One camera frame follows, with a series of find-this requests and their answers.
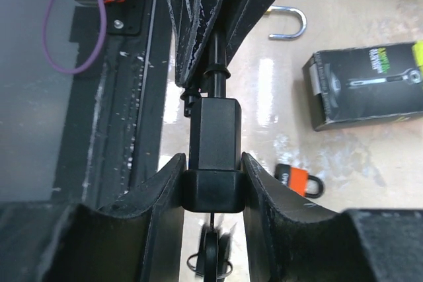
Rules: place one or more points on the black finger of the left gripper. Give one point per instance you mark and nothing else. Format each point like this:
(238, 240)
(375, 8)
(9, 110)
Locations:
(193, 21)

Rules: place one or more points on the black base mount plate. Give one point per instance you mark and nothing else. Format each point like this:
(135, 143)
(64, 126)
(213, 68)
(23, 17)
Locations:
(112, 132)

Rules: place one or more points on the brass padlock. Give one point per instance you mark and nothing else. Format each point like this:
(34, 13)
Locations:
(294, 26)

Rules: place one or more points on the razor box green black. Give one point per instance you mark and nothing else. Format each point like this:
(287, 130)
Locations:
(364, 86)

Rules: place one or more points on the orange padlock with keys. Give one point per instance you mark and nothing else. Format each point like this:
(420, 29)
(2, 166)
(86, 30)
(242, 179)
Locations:
(297, 180)

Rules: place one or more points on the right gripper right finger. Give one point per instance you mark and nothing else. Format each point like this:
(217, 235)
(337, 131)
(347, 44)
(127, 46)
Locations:
(290, 238)

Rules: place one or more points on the black padlock with keys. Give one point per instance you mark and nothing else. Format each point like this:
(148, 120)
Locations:
(213, 182)

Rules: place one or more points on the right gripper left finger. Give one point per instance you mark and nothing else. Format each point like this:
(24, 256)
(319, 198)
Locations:
(136, 238)

